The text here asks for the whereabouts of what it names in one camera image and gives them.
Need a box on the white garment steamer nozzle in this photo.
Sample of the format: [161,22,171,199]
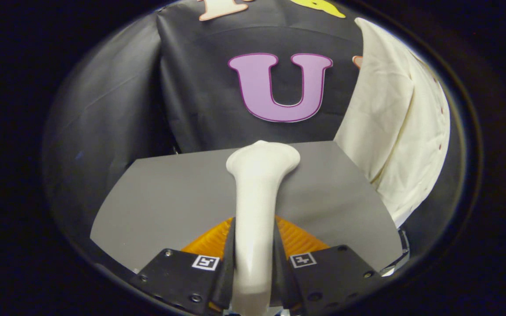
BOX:
[226,140,301,316]

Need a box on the black backdrop cloth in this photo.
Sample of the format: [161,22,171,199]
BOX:
[42,0,464,246]

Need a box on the grey drawer cabinet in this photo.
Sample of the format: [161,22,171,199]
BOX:
[90,140,404,275]

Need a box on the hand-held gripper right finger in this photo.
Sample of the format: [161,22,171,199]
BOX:
[273,215,379,314]

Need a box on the cream button-up shirt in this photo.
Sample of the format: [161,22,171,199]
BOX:
[333,18,451,229]

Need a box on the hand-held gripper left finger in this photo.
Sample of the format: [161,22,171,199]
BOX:
[130,217,237,316]

